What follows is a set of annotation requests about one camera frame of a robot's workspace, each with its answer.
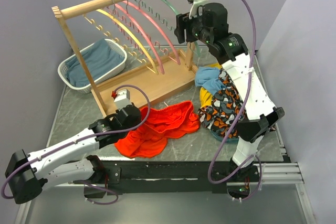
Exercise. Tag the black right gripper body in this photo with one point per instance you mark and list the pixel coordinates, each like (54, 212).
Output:
(194, 30)

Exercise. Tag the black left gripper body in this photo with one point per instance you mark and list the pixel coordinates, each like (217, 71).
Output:
(138, 120)

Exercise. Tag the orange shorts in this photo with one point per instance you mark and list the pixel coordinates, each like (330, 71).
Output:
(151, 138)

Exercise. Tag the green hanger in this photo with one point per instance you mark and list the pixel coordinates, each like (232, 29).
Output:
(164, 13)

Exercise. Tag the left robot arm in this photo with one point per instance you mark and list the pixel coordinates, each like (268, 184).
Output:
(28, 175)

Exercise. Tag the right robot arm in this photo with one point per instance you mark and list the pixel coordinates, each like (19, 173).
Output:
(241, 108)

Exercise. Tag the pink hanger right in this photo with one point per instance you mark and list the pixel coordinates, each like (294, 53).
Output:
(176, 59)

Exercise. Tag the pink hanger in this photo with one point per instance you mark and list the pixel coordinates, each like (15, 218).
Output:
(176, 59)
(142, 32)

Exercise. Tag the pink hanger left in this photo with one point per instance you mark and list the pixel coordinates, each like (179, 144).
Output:
(142, 32)

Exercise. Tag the camouflage patterned shorts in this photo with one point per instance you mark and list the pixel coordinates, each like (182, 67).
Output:
(225, 106)

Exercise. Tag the yellow hanger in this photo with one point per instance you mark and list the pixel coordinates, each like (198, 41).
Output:
(139, 48)

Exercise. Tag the light blue garment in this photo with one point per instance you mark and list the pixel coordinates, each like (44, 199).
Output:
(208, 78)

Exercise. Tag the wooden clothes rack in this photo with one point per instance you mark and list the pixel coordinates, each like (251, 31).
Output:
(145, 86)

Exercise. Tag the white laundry basket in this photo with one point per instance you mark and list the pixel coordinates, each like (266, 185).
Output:
(87, 89)

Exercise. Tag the blue-grey cloth in basket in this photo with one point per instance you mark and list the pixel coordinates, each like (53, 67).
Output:
(100, 58)

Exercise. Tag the yellow garment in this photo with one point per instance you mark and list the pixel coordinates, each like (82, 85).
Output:
(205, 97)

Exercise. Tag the teal round tray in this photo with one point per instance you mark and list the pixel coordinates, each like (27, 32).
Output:
(220, 138)

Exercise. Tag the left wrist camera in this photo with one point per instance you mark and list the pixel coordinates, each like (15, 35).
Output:
(121, 98)

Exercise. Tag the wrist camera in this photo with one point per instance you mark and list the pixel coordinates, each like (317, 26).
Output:
(194, 8)
(121, 98)

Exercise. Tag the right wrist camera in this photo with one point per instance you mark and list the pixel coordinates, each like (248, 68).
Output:
(194, 8)

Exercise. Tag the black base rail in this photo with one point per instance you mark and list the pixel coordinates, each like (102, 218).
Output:
(126, 177)

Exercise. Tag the aluminium rail right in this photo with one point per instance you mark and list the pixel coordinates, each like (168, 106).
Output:
(281, 173)

